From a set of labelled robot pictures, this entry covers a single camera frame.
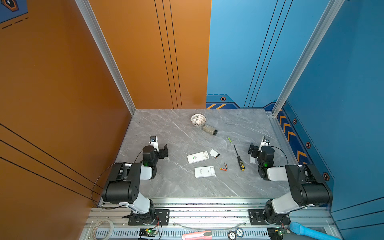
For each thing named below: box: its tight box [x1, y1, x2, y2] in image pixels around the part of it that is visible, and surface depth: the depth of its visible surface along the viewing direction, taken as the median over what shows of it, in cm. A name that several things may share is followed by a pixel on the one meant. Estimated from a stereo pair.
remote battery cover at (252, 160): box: [249, 155, 256, 164], surface depth 93 cm
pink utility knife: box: [181, 230, 213, 240], surface depth 71 cm
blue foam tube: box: [289, 222, 343, 240], surface depth 69 cm
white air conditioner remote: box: [194, 166, 216, 178], surface depth 89 cm
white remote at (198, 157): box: [187, 151, 210, 164], surface depth 96 cm
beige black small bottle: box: [202, 125, 218, 136], surface depth 107 cm
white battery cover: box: [209, 149, 219, 158], surface depth 98 cm
